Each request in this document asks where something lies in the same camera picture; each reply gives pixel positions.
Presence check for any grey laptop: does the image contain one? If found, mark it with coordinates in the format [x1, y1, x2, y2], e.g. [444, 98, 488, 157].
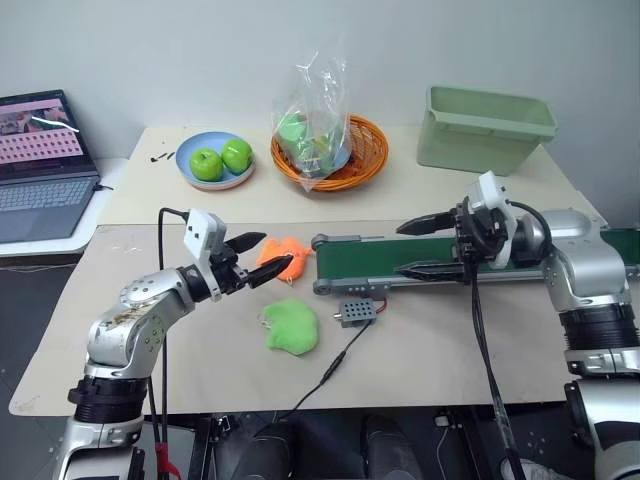
[0, 89, 102, 245]

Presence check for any black power cable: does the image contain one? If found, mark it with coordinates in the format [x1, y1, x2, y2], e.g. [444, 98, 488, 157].
[276, 319, 377, 422]

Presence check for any orange woven basket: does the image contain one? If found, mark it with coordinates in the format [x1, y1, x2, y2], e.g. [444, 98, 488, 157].
[270, 113, 391, 193]

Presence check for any light blue plate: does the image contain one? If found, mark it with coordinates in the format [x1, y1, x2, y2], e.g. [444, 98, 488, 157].
[175, 130, 258, 193]

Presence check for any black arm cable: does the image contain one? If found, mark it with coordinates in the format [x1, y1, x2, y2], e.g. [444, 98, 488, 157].
[467, 199, 554, 480]
[148, 206, 194, 480]

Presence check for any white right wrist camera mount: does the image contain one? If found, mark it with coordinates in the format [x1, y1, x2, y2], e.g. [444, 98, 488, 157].
[464, 170, 517, 267]

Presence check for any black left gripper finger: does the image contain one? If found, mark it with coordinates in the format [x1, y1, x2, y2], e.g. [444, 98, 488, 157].
[223, 231, 269, 257]
[246, 253, 296, 290]

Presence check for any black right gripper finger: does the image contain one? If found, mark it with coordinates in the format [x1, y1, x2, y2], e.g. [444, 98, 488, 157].
[394, 263, 469, 286]
[395, 209, 459, 237]

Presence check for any clear plastic bag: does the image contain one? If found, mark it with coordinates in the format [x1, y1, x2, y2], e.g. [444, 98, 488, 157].
[271, 46, 352, 195]

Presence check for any red strap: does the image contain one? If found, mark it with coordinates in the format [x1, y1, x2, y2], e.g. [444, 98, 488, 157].
[154, 441, 177, 480]

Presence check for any grey perforated control box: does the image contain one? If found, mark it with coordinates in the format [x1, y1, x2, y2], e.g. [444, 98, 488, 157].
[333, 299, 378, 329]

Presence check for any green plush toy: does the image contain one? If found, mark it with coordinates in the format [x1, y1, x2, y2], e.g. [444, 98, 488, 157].
[258, 298, 320, 358]

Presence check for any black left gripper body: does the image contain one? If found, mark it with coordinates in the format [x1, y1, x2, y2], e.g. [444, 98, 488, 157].
[207, 241, 250, 298]

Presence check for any orange plush toy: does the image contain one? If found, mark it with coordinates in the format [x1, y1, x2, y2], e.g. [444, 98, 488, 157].
[256, 236, 312, 287]

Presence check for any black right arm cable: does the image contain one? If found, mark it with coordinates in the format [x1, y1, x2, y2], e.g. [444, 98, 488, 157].
[467, 199, 554, 480]

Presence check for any green apple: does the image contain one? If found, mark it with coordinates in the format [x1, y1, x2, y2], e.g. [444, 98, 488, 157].
[220, 137, 254, 176]
[189, 147, 225, 183]

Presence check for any green conveyor belt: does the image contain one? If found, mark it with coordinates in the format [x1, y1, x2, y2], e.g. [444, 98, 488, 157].
[310, 227, 640, 297]

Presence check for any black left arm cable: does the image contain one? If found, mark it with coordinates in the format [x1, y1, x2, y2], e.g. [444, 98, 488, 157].
[148, 206, 194, 480]

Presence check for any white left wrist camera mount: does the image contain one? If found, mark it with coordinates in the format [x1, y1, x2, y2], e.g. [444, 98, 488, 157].
[182, 209, 229, 303]

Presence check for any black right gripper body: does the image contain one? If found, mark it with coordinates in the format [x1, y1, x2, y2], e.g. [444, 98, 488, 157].
[452, 198, 506, 286]

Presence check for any pale green plastic bin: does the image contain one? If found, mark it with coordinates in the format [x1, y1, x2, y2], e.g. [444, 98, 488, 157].
[415, 85, 558, 178]

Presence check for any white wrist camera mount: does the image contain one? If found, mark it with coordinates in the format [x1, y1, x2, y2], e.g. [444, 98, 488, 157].
[182, 209, 229, 303]
[464, 170, 517, 267]

